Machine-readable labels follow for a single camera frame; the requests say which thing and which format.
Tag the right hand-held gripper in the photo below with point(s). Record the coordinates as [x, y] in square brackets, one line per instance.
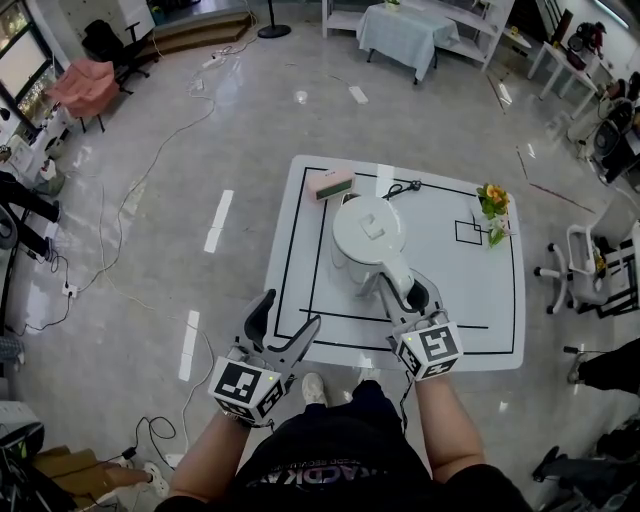
[432, 347]

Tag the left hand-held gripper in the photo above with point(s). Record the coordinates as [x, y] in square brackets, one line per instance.
[235, 385]

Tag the white electric kettle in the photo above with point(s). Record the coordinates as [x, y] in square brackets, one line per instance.
[365, 250]

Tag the person's left forearm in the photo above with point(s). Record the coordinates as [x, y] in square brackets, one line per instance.
[207, 460]

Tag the person's right forearm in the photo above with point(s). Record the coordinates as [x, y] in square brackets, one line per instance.
[447, 430]

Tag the person's left white shoe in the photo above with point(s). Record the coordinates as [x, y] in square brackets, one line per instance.
[314, 389]

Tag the white flower sprig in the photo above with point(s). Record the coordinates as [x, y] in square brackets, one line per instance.
[497, 232]

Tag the orange flower potted plant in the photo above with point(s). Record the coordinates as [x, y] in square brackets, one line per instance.
[492, 200]

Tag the person's black clothing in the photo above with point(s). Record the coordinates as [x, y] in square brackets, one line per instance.
[340, 460]

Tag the pink digital clock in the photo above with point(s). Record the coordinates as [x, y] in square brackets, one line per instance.
[330, 184]

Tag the large white power strip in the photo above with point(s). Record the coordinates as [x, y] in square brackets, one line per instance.
[175, 459]

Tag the white office chair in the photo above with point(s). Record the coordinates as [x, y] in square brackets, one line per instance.
[582, 250]

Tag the black power adapter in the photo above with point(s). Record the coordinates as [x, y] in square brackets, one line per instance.
[129, 453]

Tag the small white power strip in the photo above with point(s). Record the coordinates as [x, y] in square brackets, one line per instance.
[70, 289]

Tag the white shelf unit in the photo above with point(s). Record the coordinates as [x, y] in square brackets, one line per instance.
[470, 45]

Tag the table with pale blue cloth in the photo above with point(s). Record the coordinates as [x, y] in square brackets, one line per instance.
[405, 35]

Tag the small white round table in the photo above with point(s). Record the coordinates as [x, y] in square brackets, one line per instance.
[517, 39]

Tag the small potted plant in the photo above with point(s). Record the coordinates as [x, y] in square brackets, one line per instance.
[392, 5]

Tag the black standing fan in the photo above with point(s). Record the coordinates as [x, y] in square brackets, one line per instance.
[274, 31]

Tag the brown wooden step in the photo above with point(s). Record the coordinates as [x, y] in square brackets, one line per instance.
[200, 32]

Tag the pink armchair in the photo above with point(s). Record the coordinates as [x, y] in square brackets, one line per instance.
[85, 87]

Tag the black office chair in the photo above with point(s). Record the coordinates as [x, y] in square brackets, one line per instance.
[107, 45]

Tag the black framed window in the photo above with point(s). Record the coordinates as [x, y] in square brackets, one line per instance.
[20, 60]

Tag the white desk with black frame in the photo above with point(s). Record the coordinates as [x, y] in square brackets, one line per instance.
[625, 270]

